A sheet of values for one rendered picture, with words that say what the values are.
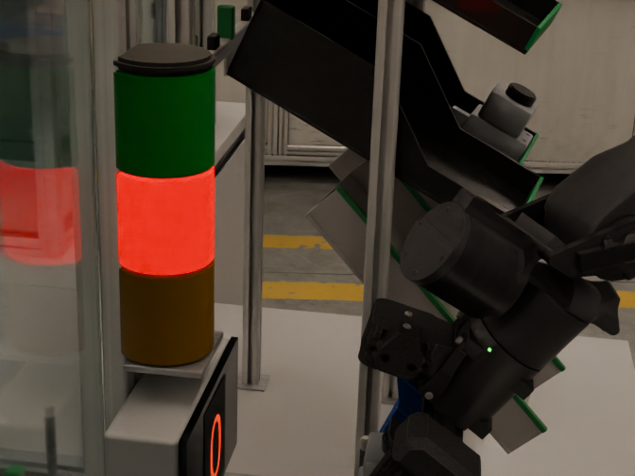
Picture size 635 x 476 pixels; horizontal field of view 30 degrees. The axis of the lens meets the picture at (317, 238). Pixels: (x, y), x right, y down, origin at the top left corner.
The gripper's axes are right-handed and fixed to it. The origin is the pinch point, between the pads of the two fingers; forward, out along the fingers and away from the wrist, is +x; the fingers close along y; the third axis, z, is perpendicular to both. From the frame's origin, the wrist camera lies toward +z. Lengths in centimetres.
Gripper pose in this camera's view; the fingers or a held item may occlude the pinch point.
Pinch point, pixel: (395, 452)
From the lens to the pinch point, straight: 85.8
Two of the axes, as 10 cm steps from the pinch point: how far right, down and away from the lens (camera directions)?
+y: -1.4, 3.5, -9.3
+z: -7.7, -6.3, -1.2
